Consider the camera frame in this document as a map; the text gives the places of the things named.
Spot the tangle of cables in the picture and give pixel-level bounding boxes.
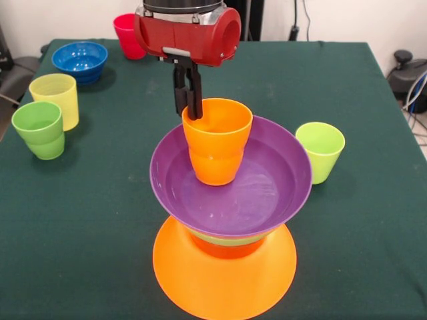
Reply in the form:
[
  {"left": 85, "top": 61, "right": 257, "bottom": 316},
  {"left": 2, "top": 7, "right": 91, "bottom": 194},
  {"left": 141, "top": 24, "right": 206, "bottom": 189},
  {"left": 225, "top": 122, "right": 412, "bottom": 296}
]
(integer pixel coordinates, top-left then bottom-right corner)
[{"left": 402, "top": 71, "right": 427, "bottom": 147}]

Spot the red cup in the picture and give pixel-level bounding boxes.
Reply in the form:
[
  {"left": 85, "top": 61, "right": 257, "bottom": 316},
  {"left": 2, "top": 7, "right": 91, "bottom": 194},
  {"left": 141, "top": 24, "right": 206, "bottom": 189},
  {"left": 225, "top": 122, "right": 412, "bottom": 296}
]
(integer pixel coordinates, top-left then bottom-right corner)
[{"left": 113, "top": 13, "right": 147, "bottom": 61}]

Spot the yellow cup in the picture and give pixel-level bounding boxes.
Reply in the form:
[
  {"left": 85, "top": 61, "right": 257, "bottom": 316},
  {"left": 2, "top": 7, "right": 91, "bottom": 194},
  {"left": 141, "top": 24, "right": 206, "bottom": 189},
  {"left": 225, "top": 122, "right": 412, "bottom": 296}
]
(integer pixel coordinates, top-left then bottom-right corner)
[{"left": 29, "top": 73, "right": 80, "bottom": 132}]

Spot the blue bowl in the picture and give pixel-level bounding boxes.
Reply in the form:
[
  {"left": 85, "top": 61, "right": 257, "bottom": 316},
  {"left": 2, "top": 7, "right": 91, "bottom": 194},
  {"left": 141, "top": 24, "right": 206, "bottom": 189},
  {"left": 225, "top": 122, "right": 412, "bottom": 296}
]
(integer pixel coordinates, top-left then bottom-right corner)
[{"left": 51, "top": 41, "right": 109, "bottom": 84}]

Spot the purple bowl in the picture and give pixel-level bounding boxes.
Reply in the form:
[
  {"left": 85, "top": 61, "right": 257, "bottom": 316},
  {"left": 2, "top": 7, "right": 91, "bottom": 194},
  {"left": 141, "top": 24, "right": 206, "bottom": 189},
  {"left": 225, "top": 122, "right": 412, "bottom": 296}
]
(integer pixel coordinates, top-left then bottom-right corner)
[{"left": 149, "top": 115, "right": 314, "bottom": 238}]

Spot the black wall cable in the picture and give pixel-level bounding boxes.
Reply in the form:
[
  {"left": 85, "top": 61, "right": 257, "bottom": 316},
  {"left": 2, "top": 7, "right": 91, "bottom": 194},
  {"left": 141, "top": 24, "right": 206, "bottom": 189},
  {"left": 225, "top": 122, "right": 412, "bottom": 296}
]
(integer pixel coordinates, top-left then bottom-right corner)
[{"left": 288, "top": 0, "right": 313, "bottom": 41}]

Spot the light green bowl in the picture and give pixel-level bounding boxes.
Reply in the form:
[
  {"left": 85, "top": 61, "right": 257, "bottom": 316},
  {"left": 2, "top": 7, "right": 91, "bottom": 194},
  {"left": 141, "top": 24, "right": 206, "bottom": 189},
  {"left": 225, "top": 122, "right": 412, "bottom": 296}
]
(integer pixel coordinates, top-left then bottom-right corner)
[{"left": 189, "top": 229, "right": 274, "bottom": 248}]

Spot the orange cup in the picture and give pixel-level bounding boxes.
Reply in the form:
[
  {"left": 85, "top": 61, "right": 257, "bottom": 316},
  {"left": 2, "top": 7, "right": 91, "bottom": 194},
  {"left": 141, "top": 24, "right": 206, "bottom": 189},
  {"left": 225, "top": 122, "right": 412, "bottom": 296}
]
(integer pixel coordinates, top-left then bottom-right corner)
[{"left": 181, "top": 97, "right": 254, "bottom": 187}]

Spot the dark green table cloth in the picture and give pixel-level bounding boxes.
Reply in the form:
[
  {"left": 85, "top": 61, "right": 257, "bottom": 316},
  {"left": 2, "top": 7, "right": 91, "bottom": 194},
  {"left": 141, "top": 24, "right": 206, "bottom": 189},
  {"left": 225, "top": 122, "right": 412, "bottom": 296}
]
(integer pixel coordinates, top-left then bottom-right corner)
[{"left": 0, "top": 38, "right": 427, "bottom": 320}]

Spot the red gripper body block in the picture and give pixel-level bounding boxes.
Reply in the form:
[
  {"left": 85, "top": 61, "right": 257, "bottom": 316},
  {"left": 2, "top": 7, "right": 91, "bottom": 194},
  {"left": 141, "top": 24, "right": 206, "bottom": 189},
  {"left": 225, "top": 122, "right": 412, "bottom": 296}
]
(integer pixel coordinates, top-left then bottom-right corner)
[{"left": 133, "top": 6, "right": 242, "bottom": 67}]

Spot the lime green cup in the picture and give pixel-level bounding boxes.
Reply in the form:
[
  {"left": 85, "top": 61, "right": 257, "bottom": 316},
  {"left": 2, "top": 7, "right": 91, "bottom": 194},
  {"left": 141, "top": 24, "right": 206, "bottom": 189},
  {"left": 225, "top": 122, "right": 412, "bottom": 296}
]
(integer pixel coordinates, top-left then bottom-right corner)
[{"left": 295, "top": 121, "right": 346, "bottom": 185}]

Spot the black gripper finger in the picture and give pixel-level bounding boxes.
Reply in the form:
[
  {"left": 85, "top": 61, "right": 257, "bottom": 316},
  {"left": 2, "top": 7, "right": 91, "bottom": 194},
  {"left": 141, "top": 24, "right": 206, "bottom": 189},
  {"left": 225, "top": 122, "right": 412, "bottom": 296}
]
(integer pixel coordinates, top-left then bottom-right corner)
[
  {"left": 185, "top": 63, "right": 204, "bottom": 121},
  {"left": 171, "top": 63, "right": 190, "bottom": 116}
]

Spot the small red-orange bowl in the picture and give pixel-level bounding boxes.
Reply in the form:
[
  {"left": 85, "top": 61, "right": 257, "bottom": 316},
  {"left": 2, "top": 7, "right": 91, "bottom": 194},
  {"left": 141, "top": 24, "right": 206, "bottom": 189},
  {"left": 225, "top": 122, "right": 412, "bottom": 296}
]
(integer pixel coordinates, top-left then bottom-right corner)
[{"left": 191, "top": 237, "right": 268, "bottom": 260}]

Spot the large orange bowl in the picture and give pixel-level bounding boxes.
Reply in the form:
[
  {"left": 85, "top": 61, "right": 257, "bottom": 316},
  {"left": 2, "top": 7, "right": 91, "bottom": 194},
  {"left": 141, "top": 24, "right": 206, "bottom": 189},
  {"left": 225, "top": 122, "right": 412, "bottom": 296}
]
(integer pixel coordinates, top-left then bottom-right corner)
[{"left": 152, "top": 216, "right": 298, "bottom": 320}]

